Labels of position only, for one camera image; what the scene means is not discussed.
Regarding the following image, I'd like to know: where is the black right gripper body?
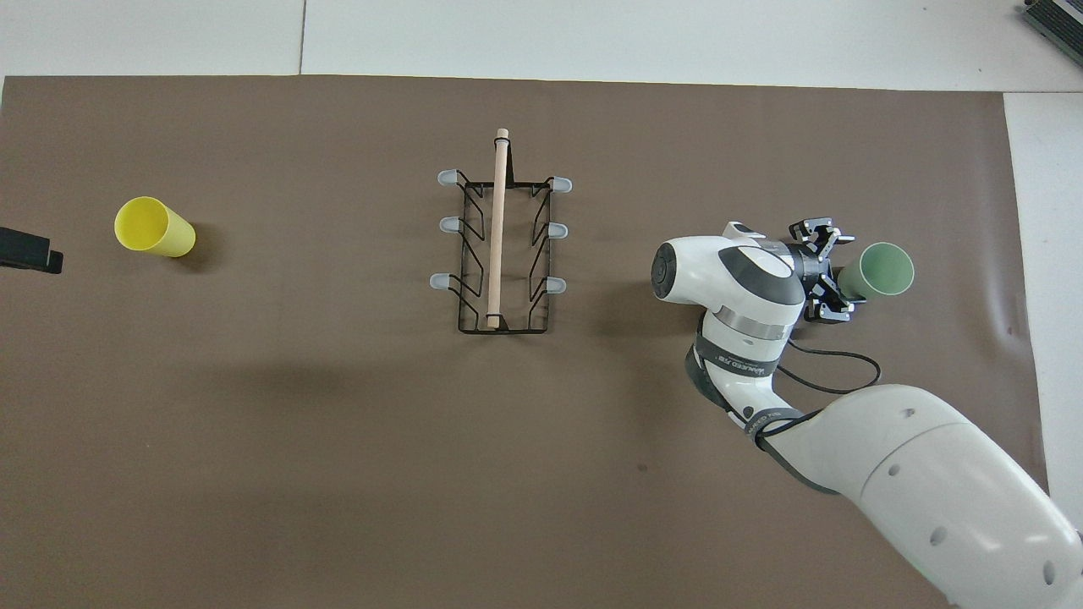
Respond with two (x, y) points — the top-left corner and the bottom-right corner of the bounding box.
(791, 244), (838, 302)

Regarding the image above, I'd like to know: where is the green plastic cup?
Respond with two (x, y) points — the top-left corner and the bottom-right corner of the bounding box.
(838, 242), (915, 302)

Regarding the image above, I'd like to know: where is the yellow plastic cup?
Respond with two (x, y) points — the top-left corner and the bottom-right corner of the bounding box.
(114, 196), (197, 258)

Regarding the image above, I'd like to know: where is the black ribbed device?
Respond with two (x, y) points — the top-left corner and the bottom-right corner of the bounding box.
(1021, 0), (1083, 43)

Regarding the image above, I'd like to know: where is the brown table mat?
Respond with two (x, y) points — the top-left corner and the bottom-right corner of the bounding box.
(0, 74), (1050, 609)

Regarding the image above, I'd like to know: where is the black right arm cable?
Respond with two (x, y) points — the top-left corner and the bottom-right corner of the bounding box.
(745, 338), (882, 442)

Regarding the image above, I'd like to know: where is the black wire cup rack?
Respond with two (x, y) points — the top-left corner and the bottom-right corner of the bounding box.
(430, 128), (574, 335)

